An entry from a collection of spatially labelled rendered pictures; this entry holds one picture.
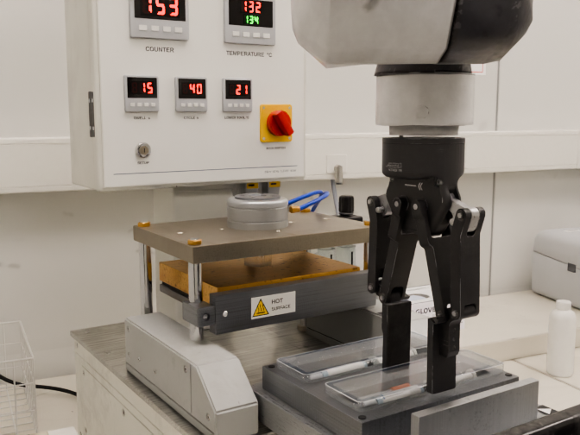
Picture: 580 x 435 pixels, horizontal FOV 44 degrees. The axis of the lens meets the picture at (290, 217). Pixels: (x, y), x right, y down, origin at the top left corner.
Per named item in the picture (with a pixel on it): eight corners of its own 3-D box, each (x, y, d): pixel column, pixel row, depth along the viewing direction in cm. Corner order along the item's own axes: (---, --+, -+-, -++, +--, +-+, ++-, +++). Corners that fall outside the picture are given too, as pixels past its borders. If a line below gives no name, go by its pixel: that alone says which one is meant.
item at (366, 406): (359, 427, 62) (359, 403, 62) (322, 406, 67) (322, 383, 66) (505, 384, 72) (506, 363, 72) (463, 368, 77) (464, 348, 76)
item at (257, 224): (118, 284, 100) (115, 191, 98) (303, 259, 116) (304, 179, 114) (193, 327, 79) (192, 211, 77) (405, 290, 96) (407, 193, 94)
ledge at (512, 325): (300, 340, 161) (300, 320, 160) (577, 299, 196) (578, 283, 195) (370, 386, 134) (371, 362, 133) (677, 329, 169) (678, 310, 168)
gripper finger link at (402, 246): (403, 201, 66) (394, 195, 67) (378, 306, 70) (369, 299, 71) (435, 198, 68) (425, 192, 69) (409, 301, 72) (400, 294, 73)
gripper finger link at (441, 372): (450, 313, 67) (457, 315, 66) (450, 386, 68) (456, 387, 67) (427, 318, 65) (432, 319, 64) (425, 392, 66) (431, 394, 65)
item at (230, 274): (159, 291, 96) (157, 220, 94) (297, 271, 108) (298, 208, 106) (218, 322, 81) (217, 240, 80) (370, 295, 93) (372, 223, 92)
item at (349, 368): (305, 397, 69) (305, 375, 69) (274, 380, 74) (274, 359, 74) (443, 362, 79) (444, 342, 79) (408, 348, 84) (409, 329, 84)
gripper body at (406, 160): (362, 134, 67) (361, 231, 69) (425, 135, 60) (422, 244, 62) (422, 133, 71) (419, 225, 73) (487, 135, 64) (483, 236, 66)
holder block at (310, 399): (261, 388, 75) (261, 364, 74) (406, 354, 85) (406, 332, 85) (361, 450, 61) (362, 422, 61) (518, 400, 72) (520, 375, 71)
